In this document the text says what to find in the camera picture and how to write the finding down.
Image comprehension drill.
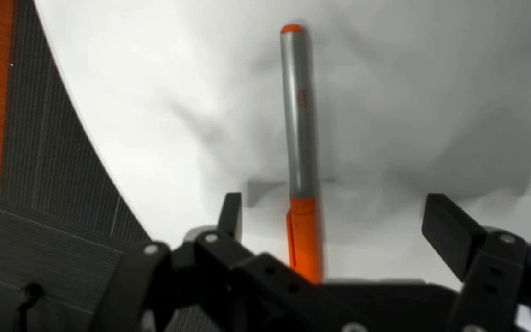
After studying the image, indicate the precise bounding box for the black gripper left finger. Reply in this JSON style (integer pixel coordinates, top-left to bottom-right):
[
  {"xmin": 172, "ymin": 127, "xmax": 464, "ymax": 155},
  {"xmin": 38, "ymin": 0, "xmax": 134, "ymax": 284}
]
[{"xmin": 91, "ymin": 192, "xmax": 340, "ymax": 332}]

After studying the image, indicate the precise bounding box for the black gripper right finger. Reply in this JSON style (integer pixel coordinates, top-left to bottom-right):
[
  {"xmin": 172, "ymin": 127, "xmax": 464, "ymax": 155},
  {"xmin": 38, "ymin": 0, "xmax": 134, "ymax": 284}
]
[{"xmin": 420, "ymin": 192, "xmax": 531, "ymax": 332}]

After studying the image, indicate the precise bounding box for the grey marker with orange cap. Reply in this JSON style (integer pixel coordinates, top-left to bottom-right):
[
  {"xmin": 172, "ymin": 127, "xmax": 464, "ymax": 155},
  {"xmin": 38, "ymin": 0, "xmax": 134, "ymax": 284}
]
[{"xmin": 278, "ymin": 22, "xmax": 326, "ymax": 286}]

